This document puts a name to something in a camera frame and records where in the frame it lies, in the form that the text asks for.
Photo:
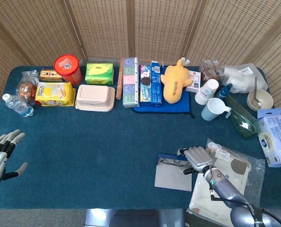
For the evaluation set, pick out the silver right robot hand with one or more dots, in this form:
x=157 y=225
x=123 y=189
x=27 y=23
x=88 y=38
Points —
x=199 y=158

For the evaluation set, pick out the black eyeglasses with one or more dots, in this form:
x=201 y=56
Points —
x=171 y=162

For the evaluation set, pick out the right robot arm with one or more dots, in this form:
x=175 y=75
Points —
x=227 y=189

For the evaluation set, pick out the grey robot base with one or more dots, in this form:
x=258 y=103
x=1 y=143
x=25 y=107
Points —
x=121 y=218

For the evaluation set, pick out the bagged white cloth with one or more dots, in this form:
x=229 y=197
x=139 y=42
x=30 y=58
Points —
x=234 y=160

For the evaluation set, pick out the light blue mug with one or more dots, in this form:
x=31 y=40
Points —
x=213 y=110

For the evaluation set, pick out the blue cloth mat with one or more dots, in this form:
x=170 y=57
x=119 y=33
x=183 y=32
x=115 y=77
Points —
x=178 y=107

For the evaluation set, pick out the green glass bottle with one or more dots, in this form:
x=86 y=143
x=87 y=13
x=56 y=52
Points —
x=243 y=119

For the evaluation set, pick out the clear plastic water bottle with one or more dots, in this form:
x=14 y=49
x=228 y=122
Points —
x=18 y=106

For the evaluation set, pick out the stack of white paper cups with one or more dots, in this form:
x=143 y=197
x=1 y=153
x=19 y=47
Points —
x=206 y=92

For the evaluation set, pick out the dark blue spray bottle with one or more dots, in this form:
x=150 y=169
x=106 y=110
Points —
x=224 y=92

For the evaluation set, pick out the small white red-print box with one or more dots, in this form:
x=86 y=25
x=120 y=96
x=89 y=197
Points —
x=195 y=80

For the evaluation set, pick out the yellow plush toy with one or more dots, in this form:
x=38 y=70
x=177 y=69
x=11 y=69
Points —
x=175 y=82

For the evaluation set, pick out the blue white wipes package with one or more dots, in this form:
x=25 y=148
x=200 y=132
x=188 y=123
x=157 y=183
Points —
x=277 y=139

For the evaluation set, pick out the bagged brown bread bun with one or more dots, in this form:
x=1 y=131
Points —
x=27 y=89

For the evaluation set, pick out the dark blue biscuit box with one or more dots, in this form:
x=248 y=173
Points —
x=156 y=87

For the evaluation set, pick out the blue cartoon cookie box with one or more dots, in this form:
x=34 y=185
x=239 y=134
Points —
x=145 y=87

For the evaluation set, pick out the clear box of brown snacks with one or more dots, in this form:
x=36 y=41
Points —
x=210 y=69

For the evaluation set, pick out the metal spoon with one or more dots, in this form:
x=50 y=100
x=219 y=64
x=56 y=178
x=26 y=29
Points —
x=255 y=87

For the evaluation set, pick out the beige bowl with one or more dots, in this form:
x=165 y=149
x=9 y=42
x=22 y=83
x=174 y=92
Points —
x=266 y=97

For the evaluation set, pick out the yellow snack package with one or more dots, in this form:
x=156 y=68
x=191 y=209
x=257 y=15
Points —
x=55 y=94

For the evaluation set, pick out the white plastic bag with label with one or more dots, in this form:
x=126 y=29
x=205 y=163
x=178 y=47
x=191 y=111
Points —
x=241 y=75

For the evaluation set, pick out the pastel multicolour tissue pack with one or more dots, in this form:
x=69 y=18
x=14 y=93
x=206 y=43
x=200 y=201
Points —
x=130 y=82

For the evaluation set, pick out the small red yellow snack box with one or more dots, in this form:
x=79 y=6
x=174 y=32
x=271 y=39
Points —
x=49 y=75

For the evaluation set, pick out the wooden rolling pin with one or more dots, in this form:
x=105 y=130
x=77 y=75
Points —
x=119 y=80

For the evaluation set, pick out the beige plastic lunch box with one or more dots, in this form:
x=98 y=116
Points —
x=94 y=98

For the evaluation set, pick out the orange tub with red lid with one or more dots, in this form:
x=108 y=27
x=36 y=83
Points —
x=68 y=67

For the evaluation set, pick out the green tissue pack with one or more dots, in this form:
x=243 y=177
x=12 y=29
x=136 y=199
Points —
x=99 y=73

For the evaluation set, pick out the woven folding screen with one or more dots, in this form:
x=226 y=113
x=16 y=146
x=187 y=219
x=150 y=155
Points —
x=154 y=26

